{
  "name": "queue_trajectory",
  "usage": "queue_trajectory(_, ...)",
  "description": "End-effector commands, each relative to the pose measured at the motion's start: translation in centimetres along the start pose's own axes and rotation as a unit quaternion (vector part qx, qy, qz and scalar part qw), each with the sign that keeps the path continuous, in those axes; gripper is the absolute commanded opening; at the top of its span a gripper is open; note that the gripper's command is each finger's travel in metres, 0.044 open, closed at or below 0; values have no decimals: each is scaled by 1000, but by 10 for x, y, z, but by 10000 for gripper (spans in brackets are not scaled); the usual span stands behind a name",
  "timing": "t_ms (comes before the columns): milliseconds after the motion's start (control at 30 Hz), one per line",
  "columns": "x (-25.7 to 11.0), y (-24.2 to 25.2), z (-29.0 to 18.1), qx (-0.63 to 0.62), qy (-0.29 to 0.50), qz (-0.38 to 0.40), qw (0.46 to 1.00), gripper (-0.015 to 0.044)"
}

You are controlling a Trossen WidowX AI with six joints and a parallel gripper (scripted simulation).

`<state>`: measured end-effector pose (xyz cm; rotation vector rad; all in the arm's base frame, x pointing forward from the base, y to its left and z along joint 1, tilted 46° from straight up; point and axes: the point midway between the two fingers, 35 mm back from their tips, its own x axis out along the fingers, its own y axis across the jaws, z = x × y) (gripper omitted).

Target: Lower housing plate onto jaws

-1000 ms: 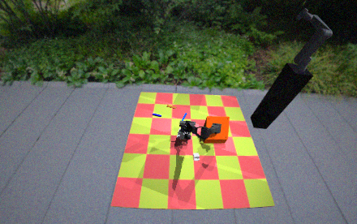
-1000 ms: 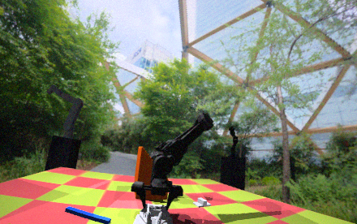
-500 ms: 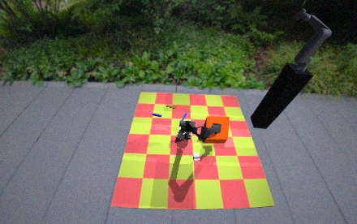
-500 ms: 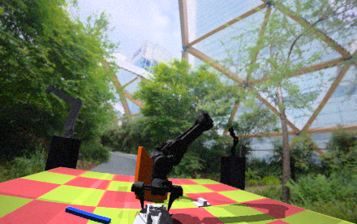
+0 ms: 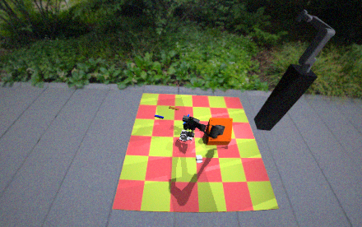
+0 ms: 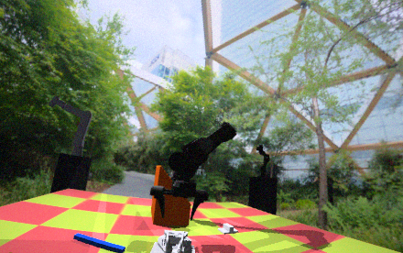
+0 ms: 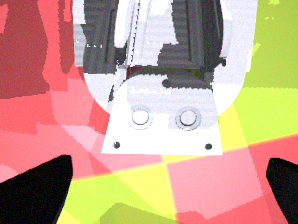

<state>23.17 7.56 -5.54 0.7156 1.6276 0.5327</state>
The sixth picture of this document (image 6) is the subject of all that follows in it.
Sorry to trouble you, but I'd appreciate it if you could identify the blue flat bar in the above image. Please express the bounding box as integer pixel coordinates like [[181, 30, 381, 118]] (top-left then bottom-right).
[[73, 233, 125, 253]]

